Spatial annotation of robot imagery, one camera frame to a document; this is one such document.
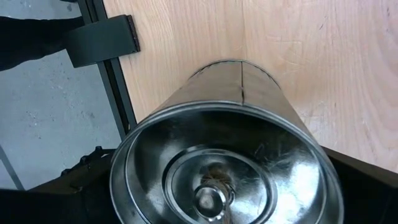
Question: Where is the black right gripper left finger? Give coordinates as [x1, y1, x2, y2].
[0, 146, 125, 224]

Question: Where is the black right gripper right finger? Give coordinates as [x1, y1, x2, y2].
[323, 146, 398, 224]

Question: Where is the metal cylinder candle holder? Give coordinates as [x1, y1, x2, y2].
[109, 58, 345, 224]

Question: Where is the black table clamp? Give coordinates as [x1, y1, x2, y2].
[64, 14, 141, 69]

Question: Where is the black aluminium table frame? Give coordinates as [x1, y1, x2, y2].
[76, 0, 139, 141]

